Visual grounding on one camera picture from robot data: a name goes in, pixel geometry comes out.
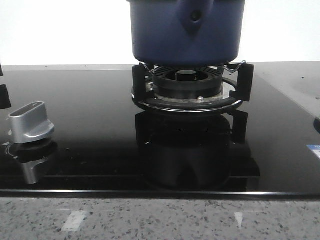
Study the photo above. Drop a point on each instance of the blue cooking pot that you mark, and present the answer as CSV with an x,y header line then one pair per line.
x,y
186,33

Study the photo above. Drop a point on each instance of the black burner head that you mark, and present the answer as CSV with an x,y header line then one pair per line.
x,y
187,83

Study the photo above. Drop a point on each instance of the black glass gas hob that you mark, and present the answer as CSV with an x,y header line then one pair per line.
x,y
103,146

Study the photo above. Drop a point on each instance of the silver stove knob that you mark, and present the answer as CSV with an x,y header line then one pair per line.
x,y
30,123

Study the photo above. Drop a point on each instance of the black left burner support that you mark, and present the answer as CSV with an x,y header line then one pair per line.
x,y
5,102

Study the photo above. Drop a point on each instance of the blue white sticker label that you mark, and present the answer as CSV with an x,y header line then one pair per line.
x,y
315,149

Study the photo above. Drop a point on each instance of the wire pot reducer stand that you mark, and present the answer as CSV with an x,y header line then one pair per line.
x,y
231,68

